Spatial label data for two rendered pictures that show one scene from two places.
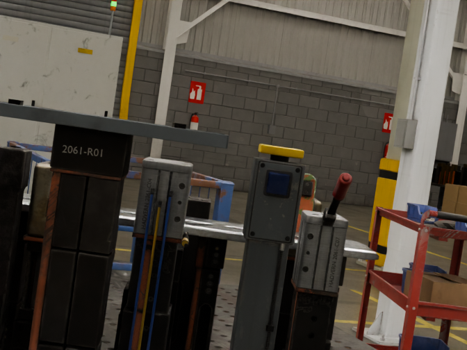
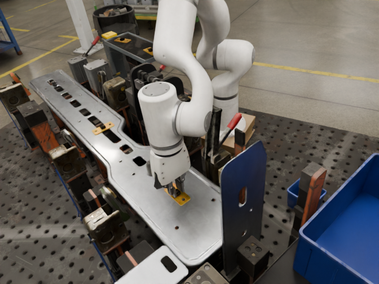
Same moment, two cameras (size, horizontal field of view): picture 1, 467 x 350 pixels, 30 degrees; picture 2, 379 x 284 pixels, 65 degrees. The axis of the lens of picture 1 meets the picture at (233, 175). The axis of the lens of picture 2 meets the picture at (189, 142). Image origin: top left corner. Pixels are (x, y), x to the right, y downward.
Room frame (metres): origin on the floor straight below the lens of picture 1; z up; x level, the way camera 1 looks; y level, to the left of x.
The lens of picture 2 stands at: (1.79, 1.42, 1.66)
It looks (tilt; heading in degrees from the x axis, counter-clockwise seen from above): 39 degrees down; 237
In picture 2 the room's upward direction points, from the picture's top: 8 degrees counter-clockwise
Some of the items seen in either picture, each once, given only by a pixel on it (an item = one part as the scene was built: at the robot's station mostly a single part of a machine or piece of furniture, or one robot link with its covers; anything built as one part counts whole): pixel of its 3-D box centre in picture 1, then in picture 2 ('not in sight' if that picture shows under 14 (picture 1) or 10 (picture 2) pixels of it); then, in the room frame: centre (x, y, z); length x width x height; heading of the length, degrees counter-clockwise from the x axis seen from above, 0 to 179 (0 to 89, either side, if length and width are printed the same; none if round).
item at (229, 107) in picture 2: not in sight; (225, 109); (1.01, 0.55, 0.88); 0.19 x 0.19 x 0.18
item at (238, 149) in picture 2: not in sight; (239, 195); (1.37, 1.00, 0.95); 0.03 x 0.01 x 0.50; 92
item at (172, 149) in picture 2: not in sight; (167, 140); (1.52, 0.91, 1.20); 0.09 x 0.08 x 0.03; 2
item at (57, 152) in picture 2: not in sight; (79, 182); (1.71, 0.51, 0.87); 0.12 x 0.09 x 0.35; 2
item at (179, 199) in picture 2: not in sight; (176, 192); (1.53, 0.91, 1.01); 0.08 x 0.04 x 0.01; 92
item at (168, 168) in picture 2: not in sight; (170, 159); (1.53, 0.91, 1.14); 0.10 x 0.07 x 0.11; 2
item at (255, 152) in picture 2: not in sight; (243, 214); (1.53, 1.17, 1.17); 0.12 x 0.01 x 0.34; 2
